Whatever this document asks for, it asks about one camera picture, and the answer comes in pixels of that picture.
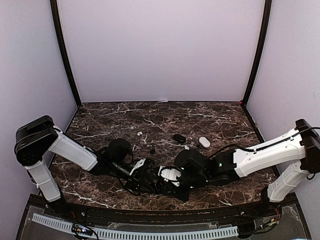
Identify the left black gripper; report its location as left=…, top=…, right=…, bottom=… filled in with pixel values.
left=111, top=158, right=157, bottom=194

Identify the white oval charging case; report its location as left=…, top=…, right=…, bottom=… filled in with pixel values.
left=198, top=136, right=211, bottom=148

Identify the black round charging case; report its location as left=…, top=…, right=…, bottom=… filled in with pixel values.
left=155, top=180, right=167, bottom=193

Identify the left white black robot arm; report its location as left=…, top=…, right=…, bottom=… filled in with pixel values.
left=14, top=115, right=157, bottom=218

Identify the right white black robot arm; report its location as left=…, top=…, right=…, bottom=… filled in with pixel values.
left=156, top=119, right=320, bottom=217

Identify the black oval charging case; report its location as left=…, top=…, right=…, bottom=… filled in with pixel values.
left=173, top=134, right=187, bottom=144

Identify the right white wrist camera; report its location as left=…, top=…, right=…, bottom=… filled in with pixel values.
left=158, top=165, right=182, bottom=187

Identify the white slotted cable duct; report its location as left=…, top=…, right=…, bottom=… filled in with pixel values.
left=31, top=213, right=239, bottom=240

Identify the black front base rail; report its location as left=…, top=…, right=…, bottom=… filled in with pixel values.
left=24, top=193, right=298, bottom=226

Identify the left black frame post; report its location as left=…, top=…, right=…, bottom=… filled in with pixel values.
left=50, top=0, right=82, bottom=108

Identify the black frame post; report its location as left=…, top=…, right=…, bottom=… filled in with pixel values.
left=50, top=0, right=82, bottom=108
left=241, top=0, right=272, bottom=108

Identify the right black frame post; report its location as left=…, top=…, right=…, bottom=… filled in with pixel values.
left=241, top=0, right=272, bottom=108

